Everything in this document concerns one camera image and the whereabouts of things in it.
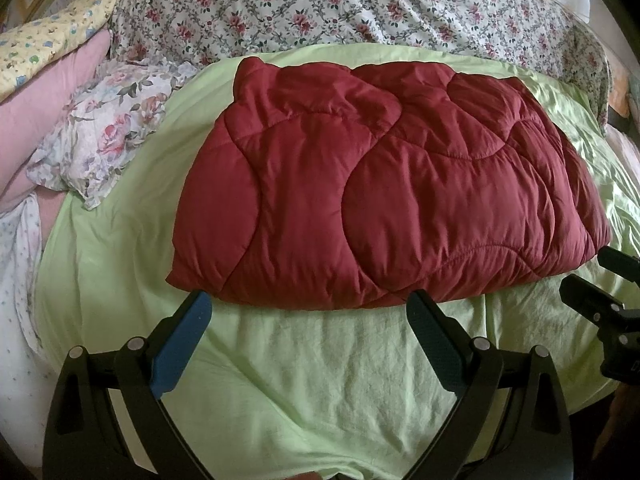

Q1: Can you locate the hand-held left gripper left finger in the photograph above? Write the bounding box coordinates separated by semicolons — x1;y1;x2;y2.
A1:
42;289;217;480

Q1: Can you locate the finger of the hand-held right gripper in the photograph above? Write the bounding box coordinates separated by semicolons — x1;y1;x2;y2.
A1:
596;245;640;283
559;274;640;333

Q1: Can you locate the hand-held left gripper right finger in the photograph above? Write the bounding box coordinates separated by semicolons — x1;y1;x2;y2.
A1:
399;289;574;480

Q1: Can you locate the red quilted comforter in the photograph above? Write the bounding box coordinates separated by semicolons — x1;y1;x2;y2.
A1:
165;55;613;311

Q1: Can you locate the person's right forearm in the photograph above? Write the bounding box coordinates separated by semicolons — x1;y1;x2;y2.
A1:
592;390;640;480

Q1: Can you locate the light green bed sheet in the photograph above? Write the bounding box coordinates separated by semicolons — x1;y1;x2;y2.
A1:
32;42;640;480

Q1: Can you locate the white dotted cloth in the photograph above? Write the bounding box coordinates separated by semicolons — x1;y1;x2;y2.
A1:
0;192;68;461

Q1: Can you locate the large-flower print pillow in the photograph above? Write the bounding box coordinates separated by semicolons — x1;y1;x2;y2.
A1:
25;57;201;211

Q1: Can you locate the pink pillow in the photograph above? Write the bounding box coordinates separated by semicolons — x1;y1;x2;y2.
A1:
0;27;113;203

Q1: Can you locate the yellow printed pillow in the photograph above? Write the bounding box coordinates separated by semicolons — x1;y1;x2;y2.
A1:
0;0;121;103

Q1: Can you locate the white floral rose blanket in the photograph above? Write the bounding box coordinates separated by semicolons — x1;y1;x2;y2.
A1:
107;0;615;128

